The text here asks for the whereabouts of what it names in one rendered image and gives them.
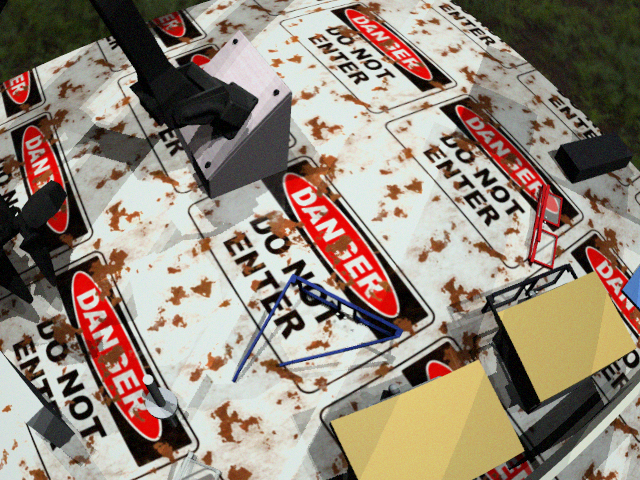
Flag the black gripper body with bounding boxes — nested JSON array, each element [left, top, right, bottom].
[[0, 180, 67, 246]]

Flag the grey flat panel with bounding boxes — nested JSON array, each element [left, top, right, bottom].
[[523, 369, 640, 480]]

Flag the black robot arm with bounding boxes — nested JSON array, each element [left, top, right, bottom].
[[90, 0, 259, 139]]

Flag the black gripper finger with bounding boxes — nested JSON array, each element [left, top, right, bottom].
[[0, 251, 33, 304], [19, 222, 57, 286]]

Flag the red glasses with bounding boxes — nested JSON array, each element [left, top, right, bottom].
[[528, 184, 563, 269]]

